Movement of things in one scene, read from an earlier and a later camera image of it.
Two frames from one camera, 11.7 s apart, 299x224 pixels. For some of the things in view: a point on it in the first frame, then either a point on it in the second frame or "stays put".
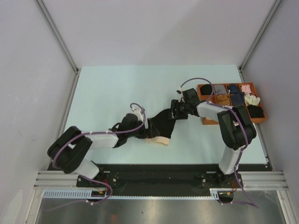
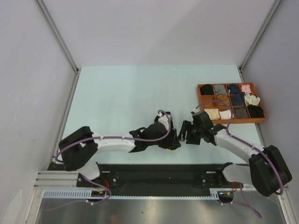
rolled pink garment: (246, 88) stays put
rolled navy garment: (233, 88) stays put
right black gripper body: (183, 109) -> (196, 135)
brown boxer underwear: (223, 99) stays put
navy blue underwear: (238, 98) stays put
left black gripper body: (142, 133) -> (167, 143)
